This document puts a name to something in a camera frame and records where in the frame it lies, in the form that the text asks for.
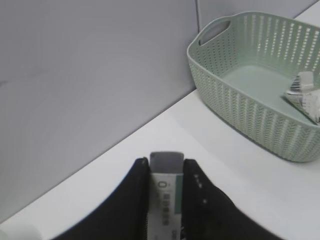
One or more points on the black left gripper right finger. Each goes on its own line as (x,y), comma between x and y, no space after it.
(209,214)

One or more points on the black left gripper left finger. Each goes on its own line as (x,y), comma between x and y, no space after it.
(121,216)

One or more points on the grey white eraser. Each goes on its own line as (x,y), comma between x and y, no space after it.
(164,217)

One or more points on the waste paper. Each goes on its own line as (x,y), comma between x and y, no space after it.
(304,96)

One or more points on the pale green woven basket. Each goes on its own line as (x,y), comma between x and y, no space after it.
(243,64)

